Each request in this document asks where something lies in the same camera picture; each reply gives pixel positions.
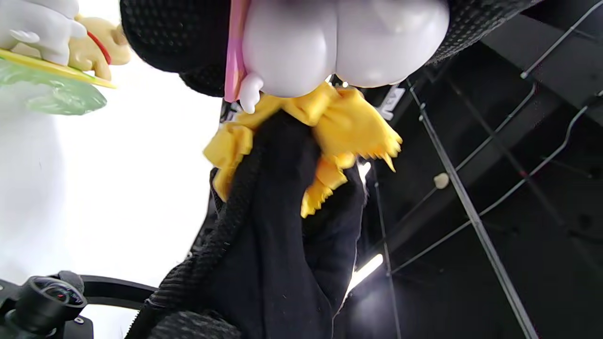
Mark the person's right hand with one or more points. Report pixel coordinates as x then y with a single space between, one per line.
282 245

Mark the person's left hand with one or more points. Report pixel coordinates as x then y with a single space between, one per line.
174 37

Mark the bear ornament green board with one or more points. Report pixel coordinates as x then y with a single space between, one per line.
56 61

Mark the yellow dusting cloth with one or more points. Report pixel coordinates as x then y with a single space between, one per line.
348 122

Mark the bear ornament pink board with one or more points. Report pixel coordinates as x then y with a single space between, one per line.
330 42

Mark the ceiling light strip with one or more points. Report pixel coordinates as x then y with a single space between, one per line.
365 273
363 170

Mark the black wrist camera block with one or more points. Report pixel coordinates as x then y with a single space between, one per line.
77 327

